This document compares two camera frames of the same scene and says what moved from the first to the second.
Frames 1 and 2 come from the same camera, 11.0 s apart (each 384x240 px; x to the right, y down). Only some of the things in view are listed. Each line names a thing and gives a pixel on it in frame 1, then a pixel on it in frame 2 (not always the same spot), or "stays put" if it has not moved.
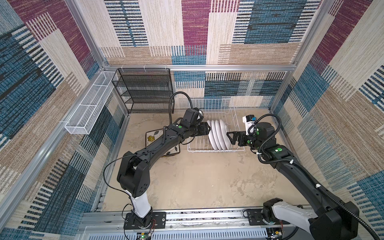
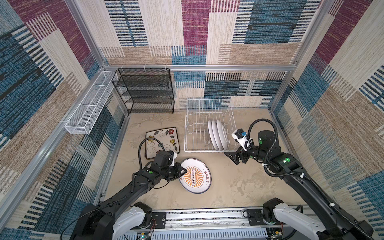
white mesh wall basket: [80, 121] stays put
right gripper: [242, 135] -> [234, 156]
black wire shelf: [146, 90] stays put
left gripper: [204, 130] -> [177, 167]
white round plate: [211, 135] -> [197, 179]
